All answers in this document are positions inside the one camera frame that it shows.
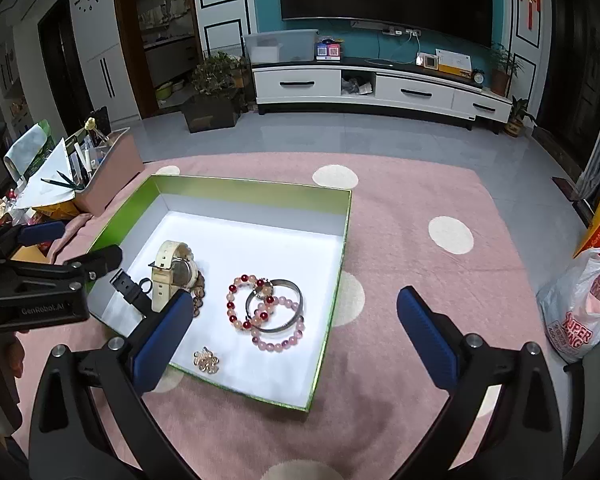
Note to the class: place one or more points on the clear plastic storage box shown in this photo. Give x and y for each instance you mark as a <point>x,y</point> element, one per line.
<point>283,46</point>

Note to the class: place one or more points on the pink storage bin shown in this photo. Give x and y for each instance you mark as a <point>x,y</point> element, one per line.
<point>118,168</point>

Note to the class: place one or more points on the gold chain trinket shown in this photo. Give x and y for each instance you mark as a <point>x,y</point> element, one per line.
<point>206,361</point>

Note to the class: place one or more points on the white tv cabinet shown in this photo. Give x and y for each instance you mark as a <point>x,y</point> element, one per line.
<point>357,82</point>

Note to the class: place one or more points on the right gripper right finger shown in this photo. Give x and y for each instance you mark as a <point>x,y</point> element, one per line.
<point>523,439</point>

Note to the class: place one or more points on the cream strap wristwatch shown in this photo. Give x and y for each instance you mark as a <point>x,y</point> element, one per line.
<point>174,268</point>

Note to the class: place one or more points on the green cardboard box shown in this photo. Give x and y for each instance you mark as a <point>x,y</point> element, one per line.
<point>234,227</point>

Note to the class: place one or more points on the silver bangle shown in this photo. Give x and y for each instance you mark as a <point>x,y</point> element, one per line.
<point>266,297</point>

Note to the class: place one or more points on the potted green plant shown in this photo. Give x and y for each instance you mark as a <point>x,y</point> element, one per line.
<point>218,84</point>

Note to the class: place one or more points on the white paper sheet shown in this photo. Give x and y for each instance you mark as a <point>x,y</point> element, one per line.
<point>46,187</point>

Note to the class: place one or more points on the white plastic shopping bag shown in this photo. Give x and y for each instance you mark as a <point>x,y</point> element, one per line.
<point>570,307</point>

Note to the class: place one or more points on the black strap wristwatch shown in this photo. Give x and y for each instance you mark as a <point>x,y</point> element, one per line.
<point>132,292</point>

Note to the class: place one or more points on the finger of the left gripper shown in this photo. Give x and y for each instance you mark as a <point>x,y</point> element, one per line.
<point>12,238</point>
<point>92,262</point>

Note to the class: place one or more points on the pink polka dot blanket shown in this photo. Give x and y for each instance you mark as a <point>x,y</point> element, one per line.
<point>427,225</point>

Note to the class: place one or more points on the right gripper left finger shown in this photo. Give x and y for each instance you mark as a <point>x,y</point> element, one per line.
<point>67,439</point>

